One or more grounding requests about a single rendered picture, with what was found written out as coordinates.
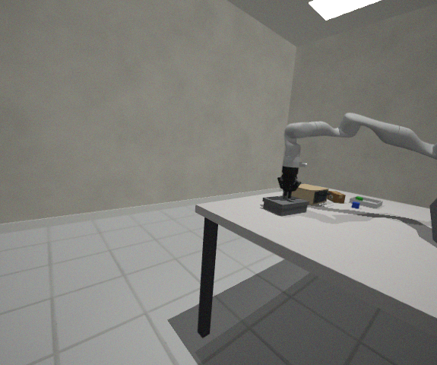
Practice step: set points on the brown cardboard box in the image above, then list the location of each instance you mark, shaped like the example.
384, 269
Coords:
336, 197

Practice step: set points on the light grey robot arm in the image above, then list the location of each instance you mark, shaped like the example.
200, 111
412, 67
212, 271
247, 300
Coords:
390, 134

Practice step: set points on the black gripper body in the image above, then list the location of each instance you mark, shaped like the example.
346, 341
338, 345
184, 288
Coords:
290, 172

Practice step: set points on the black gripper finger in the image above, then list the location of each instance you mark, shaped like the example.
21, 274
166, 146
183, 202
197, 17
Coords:
291, 188
283, 185

